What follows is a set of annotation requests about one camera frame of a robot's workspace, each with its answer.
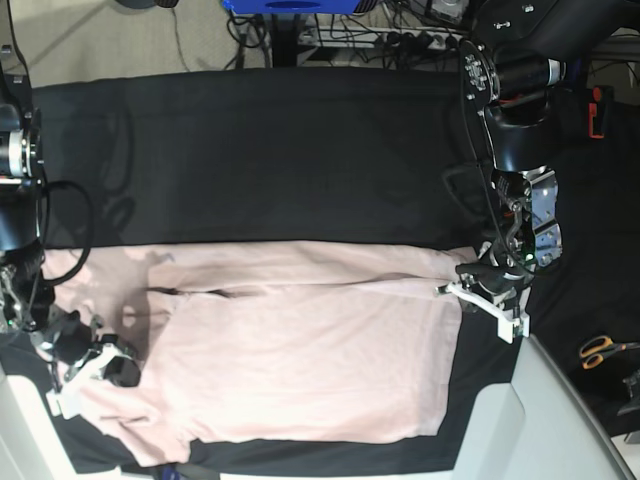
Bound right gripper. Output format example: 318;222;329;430
34;309;141;419

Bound pink T-shirt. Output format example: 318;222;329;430
55;241;475;466

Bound red black clamp right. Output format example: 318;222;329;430
587;85;614;140

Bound blue plastic bin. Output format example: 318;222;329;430
222;0;359;15

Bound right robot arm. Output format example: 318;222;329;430
1;40;140;419

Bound orange handled scissors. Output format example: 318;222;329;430
578;335;639;370

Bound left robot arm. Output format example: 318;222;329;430
438;1;639;343

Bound black metal bracket right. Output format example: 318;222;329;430
617;370;640;416

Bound black table stand post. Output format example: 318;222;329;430
270;14;301;68

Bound black table cloth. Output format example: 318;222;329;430
0;69;640;477

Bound white power strip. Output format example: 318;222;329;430
298;24;463;51

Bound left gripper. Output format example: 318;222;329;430
435;242;533;343

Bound white base frame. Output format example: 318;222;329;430
452;336;635;479
1;373;122;480

